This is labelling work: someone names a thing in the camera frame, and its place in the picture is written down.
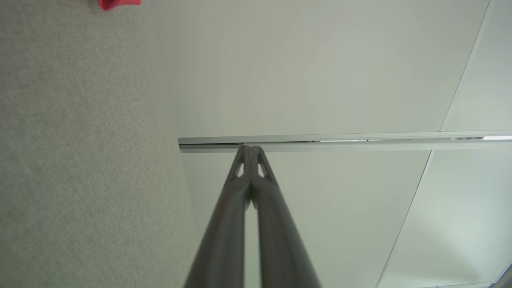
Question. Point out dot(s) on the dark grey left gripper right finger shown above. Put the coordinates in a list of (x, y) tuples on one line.
[(280, 248)]

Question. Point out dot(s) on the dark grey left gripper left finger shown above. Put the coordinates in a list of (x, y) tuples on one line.
[(224, 240)]

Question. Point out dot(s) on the red white basketball jersey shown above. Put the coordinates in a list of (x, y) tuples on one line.
[(114, 3)]

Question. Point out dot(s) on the grey partition post with slot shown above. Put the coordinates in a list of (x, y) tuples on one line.
[(360, 144)]

